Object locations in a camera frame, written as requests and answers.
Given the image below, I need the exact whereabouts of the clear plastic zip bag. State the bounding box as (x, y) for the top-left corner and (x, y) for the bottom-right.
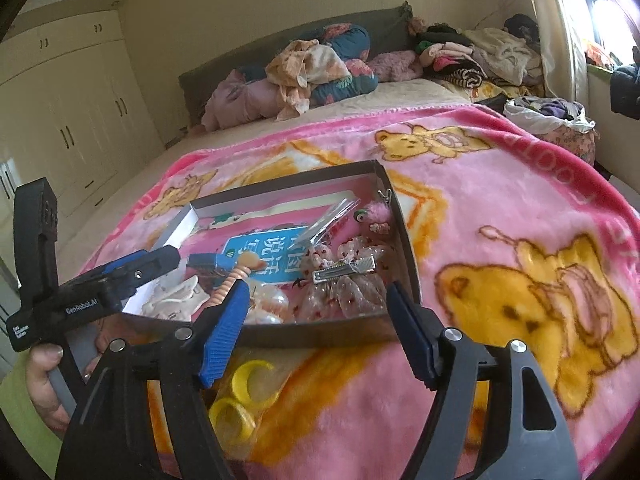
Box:
(288, 198), (360, 250)

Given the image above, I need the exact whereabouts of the green sleeve forearm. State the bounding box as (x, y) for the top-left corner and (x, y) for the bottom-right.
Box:
(0, 351), (62, 479)

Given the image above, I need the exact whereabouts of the person's left hand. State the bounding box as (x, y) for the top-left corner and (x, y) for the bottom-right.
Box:
(24, 311), (134, 434)

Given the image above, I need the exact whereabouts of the orange striped doll ornament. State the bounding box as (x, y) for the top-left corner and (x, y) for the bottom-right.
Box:
(203, 252), (290, 325)

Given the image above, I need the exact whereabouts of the white plastic claw clip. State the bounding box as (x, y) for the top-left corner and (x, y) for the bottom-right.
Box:
(141, 275), (209, 322)

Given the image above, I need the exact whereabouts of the blue small box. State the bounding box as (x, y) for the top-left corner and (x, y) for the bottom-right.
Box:
(186, 252), (235, 280)

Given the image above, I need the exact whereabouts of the sheer bow hair clip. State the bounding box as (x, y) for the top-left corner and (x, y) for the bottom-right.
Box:
(293, 236), (397, 323)

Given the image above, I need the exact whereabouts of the blue Chinese book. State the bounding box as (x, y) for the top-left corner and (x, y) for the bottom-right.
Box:
(221, 226), (305, 284)

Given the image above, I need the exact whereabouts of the shallow cardboard tray box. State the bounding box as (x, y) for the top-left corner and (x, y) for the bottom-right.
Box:
(119, 158), (424, 350)

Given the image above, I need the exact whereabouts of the pink teddy bear blanket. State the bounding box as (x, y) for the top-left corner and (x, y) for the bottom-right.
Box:
(89, 105), (639, 479)

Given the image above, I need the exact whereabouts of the cream built-in wardrobe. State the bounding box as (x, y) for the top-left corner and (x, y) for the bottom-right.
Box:
(1, 11), (164, 244)

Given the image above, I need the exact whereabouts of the floral laundry basket with clothes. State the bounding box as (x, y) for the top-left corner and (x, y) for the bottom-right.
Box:
(503, 96), (599, 166)

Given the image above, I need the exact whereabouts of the pile of folded clothes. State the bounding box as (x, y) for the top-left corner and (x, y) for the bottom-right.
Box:
(408, 14), (544, 101)

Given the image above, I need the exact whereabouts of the pile of quilts and pillows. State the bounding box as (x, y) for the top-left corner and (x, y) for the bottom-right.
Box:
(200, 23), (423, 132)

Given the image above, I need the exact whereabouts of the cream window curtain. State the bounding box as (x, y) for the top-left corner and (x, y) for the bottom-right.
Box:
(532, 0), (589, 105)

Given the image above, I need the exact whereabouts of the dark green headboard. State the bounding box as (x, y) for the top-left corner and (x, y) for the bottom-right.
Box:
(178, 1), (413, 126)

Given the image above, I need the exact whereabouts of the dark jacket on windowsill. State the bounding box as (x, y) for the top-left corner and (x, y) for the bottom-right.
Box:
(610, 47), (640, 120)

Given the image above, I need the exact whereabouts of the pink fluffy pompom keychain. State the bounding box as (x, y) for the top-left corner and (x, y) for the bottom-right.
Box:
(354, 188), (395, 238)

